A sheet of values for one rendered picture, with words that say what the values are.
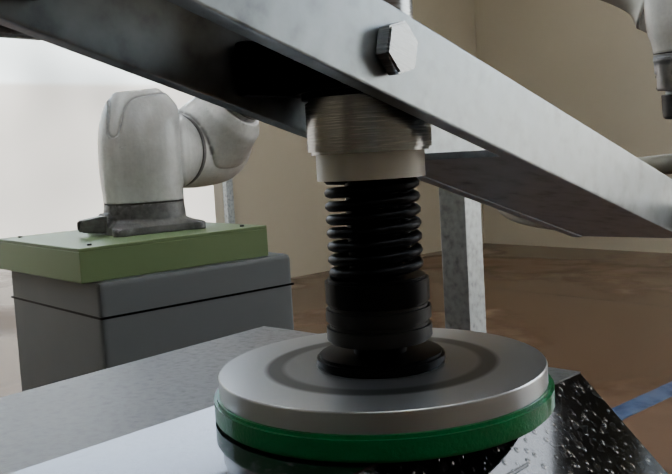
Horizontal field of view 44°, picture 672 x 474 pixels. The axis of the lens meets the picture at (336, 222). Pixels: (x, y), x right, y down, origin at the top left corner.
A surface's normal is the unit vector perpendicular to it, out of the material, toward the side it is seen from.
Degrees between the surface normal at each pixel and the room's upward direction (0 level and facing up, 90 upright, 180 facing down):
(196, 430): 0
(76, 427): 0
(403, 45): 90
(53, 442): 0
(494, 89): 90
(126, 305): 90
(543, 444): 45
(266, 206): 90
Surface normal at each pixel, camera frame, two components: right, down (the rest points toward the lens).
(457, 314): -0.66, 0.10
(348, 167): -0.40, 0.10
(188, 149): 0.92, 0.00
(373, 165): -0.02, 0.08
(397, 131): 0.36, 0.05
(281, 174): 0.66, 0.03
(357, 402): -0.06, -0.99
